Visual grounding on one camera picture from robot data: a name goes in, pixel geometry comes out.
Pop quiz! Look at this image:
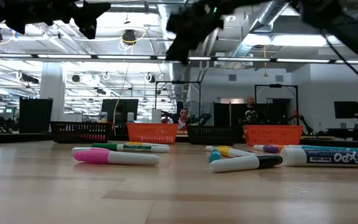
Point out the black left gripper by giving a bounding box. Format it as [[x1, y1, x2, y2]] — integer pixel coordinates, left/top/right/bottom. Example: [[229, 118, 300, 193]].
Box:
[[51, 0, 111, 40]]

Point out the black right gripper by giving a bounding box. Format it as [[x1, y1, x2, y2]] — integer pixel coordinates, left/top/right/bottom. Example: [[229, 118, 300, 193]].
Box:
[[165, 0, 226, 65]]

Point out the blue Expo marker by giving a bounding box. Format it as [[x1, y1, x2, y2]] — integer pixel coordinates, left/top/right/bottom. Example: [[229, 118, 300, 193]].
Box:
[[280, 147, 358, 168]]

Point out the long LED light bar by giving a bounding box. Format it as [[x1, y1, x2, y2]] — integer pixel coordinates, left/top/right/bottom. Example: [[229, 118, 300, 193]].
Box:
[[0, 53, 358, 65]]

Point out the person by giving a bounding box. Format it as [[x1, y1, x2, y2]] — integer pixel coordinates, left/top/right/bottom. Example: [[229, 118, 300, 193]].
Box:
[[240, 95, 262, 126], [174, 108, 192, 131]]

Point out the black room divider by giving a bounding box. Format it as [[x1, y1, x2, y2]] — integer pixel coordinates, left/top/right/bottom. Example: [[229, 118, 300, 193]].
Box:
[[213, 102, 291, 128]]

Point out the black desktop monitor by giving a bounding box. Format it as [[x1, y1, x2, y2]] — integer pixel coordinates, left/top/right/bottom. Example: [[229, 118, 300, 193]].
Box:
[[100, 98, 140, 126]]

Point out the orange plastic basket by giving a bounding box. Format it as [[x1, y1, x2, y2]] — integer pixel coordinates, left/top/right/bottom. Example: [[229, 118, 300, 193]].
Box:
[[243, 124, 303, 146], [126, 123, 180, 145]]

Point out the black plastic basket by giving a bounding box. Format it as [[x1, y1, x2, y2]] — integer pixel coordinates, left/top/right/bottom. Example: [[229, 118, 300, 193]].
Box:
[[186, 125, 245, 146], [50, 121, 115, 144]]

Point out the yellow cap slim marker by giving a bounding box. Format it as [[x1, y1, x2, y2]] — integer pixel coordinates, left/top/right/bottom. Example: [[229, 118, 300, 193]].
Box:
[[124, 141, 170, 147]]

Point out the green cap slim marker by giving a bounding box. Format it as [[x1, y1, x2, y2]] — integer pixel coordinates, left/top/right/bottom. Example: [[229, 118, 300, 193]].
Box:
[[91, 142, 171, 154]]

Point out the blue cap white marker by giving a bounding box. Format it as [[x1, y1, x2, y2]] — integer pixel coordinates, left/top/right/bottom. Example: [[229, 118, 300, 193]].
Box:
[[208, 148, 223, 164]]

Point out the yellow cap white marker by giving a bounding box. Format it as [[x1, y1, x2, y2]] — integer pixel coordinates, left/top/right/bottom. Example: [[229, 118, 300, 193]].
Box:
[[216, 145, 257, 158]]

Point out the pink cap white marker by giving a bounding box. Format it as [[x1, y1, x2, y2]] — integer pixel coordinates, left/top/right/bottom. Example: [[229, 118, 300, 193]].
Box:
[[71, 146, 111, 153], [73, 150, 160, 166]]

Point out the black folded panel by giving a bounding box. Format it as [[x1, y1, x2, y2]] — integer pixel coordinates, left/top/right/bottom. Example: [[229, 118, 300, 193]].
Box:
[[19, 98, 54, 134]]

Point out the black cap white marker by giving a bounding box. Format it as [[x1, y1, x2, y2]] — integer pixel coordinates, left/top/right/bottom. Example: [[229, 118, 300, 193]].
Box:
[[209, 154, 283, 174]]

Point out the purple cap white marker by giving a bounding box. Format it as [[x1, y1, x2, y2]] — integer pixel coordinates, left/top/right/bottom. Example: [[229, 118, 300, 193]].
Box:
[[253, 144, 281, 154]]

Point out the black gantry frame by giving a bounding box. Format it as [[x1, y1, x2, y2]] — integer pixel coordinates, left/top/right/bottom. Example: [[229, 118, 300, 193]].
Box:
[[254, 83, 300, 126], [154, 80, 203, 123]]

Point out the ribbed silver ceiling duct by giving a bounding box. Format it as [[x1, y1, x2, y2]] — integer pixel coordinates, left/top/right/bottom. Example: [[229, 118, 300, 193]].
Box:
[[156, 0, 195, 103], [222, 0, 295, 71]]

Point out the yellow hanging cord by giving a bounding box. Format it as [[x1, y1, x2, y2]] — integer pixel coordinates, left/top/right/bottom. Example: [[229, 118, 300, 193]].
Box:
[[262, 45, 269, 78]]

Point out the black wall monitor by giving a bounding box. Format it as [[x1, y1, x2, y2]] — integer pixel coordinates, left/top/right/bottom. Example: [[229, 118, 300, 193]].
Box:
[[333, 101, 358, 119]]

